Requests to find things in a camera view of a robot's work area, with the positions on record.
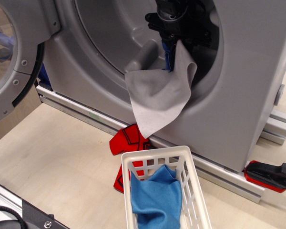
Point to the grey toy washing machine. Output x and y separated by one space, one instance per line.
234 89

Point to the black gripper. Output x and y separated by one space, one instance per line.
191 32

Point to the blue cloth with dark trim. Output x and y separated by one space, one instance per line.
169 52

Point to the white plastic laundry basket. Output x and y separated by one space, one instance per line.
143 164

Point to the grey round machine door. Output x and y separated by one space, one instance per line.
31 23

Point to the blue object behind door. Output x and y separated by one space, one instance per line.
6 53

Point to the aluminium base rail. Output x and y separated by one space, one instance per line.
218 174

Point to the aluminium frame with black bracket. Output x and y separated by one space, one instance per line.
16 213

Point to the white grey cloth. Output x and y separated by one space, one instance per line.
158 96

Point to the plain blue cloth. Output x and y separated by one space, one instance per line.
157 202

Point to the red black clamp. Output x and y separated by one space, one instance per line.
266 175

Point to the red shirt on table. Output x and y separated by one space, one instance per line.
128 139

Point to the aluminium side profile block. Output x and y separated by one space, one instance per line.
275 127

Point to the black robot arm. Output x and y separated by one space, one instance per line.
195 9

